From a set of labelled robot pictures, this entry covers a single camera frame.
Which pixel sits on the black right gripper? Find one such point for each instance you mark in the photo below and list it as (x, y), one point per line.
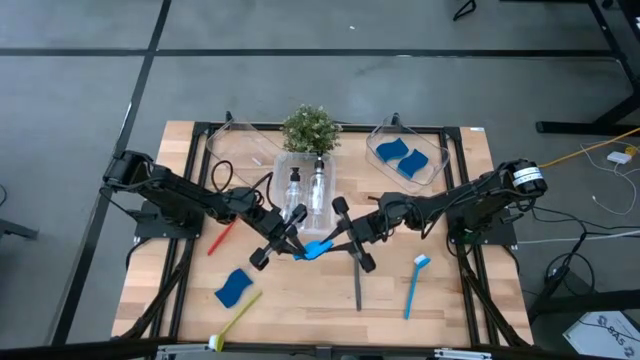
(365, 232)

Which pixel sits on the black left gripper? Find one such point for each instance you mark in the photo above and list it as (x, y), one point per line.
(275, 227)

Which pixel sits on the blue kitchen sponge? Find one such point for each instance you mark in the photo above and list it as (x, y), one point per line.
(233, 288)
(312, 250)
(413, 164)
(392, 150)

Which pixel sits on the clear soap pump bottle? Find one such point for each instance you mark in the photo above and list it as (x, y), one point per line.
(292, 195)
(317, 195)

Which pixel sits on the frosted clear plastic bin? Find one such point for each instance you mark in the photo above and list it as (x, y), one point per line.
(280, 165)

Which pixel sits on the blue dish brush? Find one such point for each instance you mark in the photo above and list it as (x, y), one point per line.
(414, 290)

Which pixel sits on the clear plastic tray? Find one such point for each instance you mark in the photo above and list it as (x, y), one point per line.
(235, 145)
(437, 160)

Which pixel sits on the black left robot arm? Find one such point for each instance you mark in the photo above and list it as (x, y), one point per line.
(165, 190)

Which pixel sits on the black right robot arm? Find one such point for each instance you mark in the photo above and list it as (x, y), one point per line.
(475, 200)

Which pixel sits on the artificial potted green plant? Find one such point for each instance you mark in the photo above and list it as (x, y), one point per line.
(311, 130)

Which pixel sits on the white table corner sticker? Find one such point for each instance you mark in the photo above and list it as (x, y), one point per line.
(477, 129)

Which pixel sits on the black power brick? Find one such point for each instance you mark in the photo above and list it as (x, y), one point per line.
(559, 277)

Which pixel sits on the black desk foot bar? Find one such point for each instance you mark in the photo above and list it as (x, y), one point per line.
(590, 302)

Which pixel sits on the black furniture foot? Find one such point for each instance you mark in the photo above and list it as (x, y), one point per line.
(15, 229)

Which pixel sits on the white printed paper sheet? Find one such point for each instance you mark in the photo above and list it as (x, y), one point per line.
(600, 345)

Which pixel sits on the white power adapter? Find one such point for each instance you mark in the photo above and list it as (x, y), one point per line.
(620, 158)

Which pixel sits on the silver metal bracket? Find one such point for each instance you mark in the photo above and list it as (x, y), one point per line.
(460, 354)
(180, 350)

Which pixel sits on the black aluminium table frame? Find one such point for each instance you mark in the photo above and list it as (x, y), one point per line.
(451, 134)

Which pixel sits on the black desk leg frame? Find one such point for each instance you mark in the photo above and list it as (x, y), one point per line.
(565, 127)

